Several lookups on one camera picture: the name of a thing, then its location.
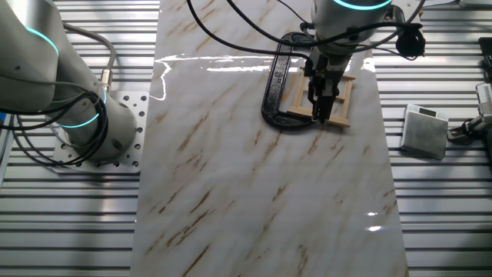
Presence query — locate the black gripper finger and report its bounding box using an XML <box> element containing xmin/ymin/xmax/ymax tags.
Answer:
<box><xmin>321</xmin><ymin>94</ymin><xmax>336</xmax><ymax>125</ymax></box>
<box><xmin>309</xmin><ymin>82</ymin><xmax>323</xmax><ymax>124</ymax></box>

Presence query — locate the marble pattern board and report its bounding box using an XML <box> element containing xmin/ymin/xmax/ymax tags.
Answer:
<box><xmin>129</xmin><ymin>0</ymin><xmax>411</xmax><ymax>277</ymax></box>

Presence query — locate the black box device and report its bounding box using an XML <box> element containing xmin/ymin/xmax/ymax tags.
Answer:
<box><xmin>478</xmin><ymin>37</ymin><xmax>492</xmax><ymax>82</ymax></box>

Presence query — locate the silver aluminium frame beam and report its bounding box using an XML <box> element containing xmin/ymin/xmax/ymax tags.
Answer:
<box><xmin>0</xmin><ymin>113</ymin><xmax>15</xmax><ymax>182</ymax></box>

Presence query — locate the grey flat object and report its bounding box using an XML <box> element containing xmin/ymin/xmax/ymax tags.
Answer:
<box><xmin>457</xmin><ymin>0</ymin><xmax>492</xmax><ymax>8</ymax></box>

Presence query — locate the grey cable with metal connector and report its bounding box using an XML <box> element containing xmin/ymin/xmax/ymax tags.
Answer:
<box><xmin>61</xmin><ymin>22</ymin><xmax>118</xmax><ymax>94</ymax></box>

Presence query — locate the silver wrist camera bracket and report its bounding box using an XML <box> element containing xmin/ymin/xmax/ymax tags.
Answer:
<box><xmin>386</xmin><ymin>0</ymin><xmax>422</xmax><ymax>26</ymax></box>

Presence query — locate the black metal C-clamp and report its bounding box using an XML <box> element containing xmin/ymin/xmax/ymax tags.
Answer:
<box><xmin>261</xmin><ymin>32</ymin><xmax>327</xmax><ymax>130</ymax></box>

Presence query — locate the small wooden sliding window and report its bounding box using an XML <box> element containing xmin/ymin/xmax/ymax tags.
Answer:
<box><xmin>286</xmin><ymin>67</ymin><xmax>357</xmax><ymax>128</ymax></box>

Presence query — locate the silver digital scale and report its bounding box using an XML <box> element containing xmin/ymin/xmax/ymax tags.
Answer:
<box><xmin>399</xmin><ymin>103</ymin><xmax>450</xmax><ymax>161</ymax></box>

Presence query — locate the grey vented device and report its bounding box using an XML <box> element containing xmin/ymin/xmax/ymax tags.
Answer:
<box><xmin>475</xmin><ymin>82</ymin><xmax>492</xmax><ymax>115</ymax></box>

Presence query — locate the black connector with cable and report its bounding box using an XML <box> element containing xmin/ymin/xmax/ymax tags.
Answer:
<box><xmin>447</xmin><ymin>114</ymin><xmax>492</xmax><ymax>146</ymax></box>

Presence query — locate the silver perforated base plate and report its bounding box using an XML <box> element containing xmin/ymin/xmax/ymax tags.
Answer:
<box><xmin>52</xmin><ymin>91</ymin><xmax>150</xmax><ymax>174</ymax></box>

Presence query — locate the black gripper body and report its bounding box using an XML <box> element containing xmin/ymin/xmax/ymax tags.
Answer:
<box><xmin>305</xmin><ymin>52</ymin><xmax>353</xmax><ymax>99</ymax></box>

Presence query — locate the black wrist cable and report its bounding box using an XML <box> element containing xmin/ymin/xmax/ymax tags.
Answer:
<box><xmin>226</xmin><ymin>0</ymin><xmax>422</xmax><ymax>49</ymax></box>
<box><xmin>186</xmin><ymin>0</ymin><xmax>314</xmax><ymax>62</ymax></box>

